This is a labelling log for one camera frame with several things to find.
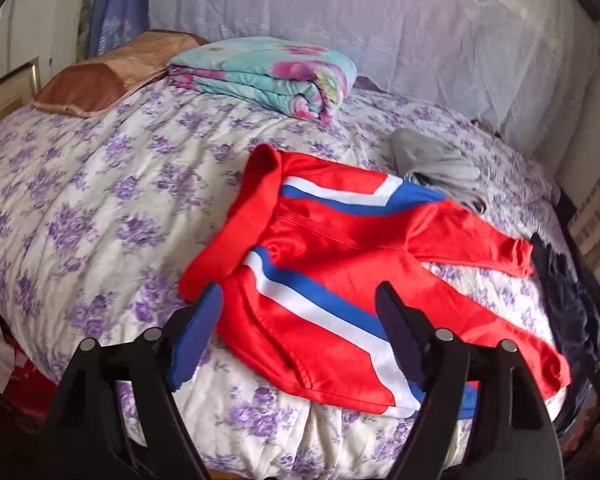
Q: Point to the purple floral bed quilt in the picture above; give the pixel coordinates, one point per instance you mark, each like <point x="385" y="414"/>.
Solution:
<point x="99" y="217"/>

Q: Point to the red pants with striped sides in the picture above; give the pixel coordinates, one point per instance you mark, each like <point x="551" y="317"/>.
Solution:
<point x="300" y="255"/>

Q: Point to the dark navy garment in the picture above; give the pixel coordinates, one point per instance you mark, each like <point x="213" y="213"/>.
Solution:
<point x="570" y="308"/>

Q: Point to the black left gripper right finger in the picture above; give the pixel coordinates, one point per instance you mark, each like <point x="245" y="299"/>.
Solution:
<point x="511" y="434"/>

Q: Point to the folded teal floral blanket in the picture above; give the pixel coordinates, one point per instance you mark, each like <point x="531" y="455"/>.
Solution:
<point x="298" y="80"/>

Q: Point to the brown satin pillow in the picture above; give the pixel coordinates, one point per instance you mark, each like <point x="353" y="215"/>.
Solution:
<point x="91" y="87"/>

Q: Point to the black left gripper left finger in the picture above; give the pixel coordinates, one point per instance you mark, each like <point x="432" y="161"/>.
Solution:
<point x="114" y="415"/>

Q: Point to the blue patterned curtain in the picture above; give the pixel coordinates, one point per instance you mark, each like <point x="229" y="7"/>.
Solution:
<point x="115" y="23"/>

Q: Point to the folded grey garment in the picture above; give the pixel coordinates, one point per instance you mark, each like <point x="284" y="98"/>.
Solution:
<point x="433" y="163"/>

